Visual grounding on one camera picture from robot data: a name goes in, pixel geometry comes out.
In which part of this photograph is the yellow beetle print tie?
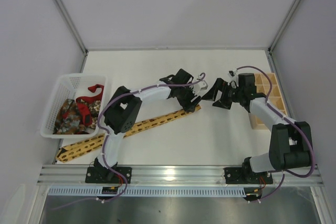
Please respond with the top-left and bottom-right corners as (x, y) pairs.
(56, 110), (192, 163)

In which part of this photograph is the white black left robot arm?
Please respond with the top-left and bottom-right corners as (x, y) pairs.
(93, 69), (207, 179)

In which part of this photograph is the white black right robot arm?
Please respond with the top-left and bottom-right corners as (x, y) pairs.
(202, 73), (315, 184)

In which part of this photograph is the wooden compartment box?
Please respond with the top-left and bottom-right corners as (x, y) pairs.
(249, 73), (287, 130)

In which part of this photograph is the red tie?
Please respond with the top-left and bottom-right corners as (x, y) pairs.
(76, 84), (104, 129)

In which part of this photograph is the white plastic basket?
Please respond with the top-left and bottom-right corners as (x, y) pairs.
(40, 73), (108, 139)

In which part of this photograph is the camouflage pattern tie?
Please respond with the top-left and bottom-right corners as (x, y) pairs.
(53, 99), (97, 135)

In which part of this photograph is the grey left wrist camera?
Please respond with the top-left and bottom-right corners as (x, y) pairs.
(193, 80), (208, 95)

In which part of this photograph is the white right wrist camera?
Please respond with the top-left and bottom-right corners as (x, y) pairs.
(228, 69), (238, 82)

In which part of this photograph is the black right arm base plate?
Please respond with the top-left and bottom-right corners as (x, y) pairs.
(224, 167), (273, 185)

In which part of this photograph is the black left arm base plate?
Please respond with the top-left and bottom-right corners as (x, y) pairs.
(85, 166), (132, 184)

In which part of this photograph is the white slotted cable duct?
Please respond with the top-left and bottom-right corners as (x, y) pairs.
(48, 186), (246, 198)

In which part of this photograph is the aluminium mounting rail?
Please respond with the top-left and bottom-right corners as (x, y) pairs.
(36, 164), (326, 186)

